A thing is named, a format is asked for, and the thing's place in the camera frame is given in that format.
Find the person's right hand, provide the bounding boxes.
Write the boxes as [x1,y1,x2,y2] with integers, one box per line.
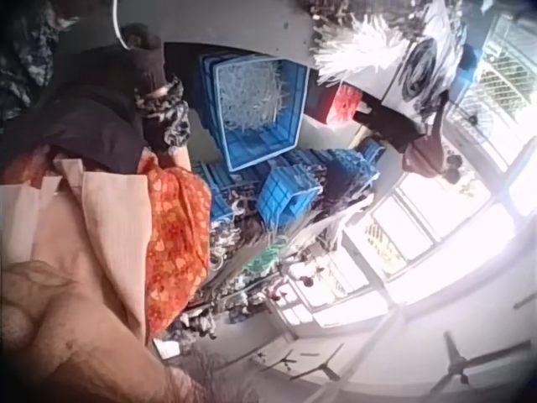
[119,23,169,90]

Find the heap of white plastic pieces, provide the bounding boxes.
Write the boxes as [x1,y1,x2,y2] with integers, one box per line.
[310,12,410,83]

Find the blue crate of white pieces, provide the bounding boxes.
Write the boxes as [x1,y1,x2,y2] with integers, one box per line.
[209,57,310,172]

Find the red crate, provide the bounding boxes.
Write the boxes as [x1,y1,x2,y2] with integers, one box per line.
[326,83,364,127]

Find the stack of blue crates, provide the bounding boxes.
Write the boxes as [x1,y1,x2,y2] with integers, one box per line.
[191,52,383,230]

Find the thin white cable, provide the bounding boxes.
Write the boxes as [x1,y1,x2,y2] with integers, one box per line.
[110,0,130,50]

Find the ceiling fan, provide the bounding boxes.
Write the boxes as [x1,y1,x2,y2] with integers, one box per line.
[423,329,534,398]
[251,342,349,383]

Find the window with metal grille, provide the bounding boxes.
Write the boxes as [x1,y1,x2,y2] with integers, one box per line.
[289,8,537,332]

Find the grey work table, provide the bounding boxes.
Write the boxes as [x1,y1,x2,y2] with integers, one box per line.
[112,0,446,102]

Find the cluttered rack of parts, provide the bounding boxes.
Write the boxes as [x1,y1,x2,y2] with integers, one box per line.
[167,201,349,337]

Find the white machine with round opening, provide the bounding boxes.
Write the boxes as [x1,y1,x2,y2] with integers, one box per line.
[379,0,467,121]

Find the black cloth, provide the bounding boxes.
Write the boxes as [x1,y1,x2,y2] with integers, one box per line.
[0,44,148,173]

